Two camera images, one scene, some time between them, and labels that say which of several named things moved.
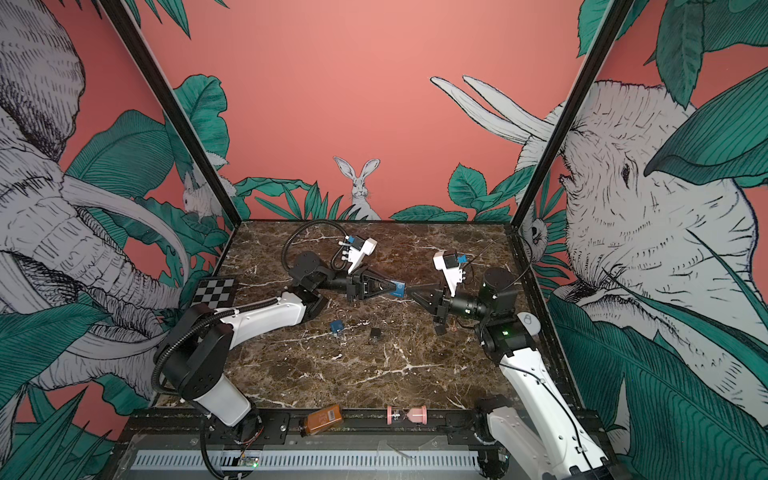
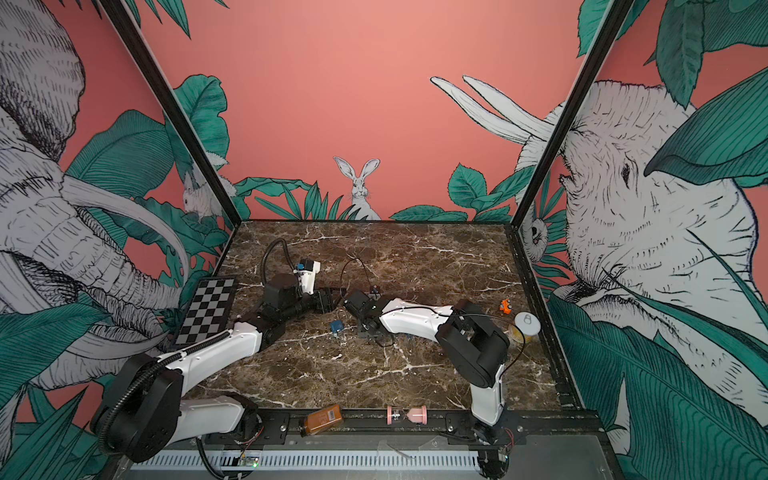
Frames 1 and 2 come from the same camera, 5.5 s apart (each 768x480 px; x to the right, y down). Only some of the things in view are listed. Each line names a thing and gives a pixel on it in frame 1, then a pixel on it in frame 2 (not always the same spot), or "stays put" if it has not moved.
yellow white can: [530, 321] stays put
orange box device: [323, 419] stays put
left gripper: [356, 289] to [327, 297]
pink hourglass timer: [417, 415] stays put
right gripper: [439, 310] to [361, 331]
